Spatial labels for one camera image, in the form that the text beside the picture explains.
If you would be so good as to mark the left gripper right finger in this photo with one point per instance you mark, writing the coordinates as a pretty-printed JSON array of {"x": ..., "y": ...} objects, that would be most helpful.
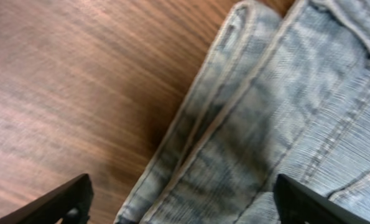
[{"x": 297, "y": 204}]

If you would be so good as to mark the light blue denim jeans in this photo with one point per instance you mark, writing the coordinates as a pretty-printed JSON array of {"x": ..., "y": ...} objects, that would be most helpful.
[{"x": 275, "y": 95}]

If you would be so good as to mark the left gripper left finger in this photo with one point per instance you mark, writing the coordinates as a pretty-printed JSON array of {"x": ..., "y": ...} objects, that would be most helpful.
[{"x": 69, "y": 203}]

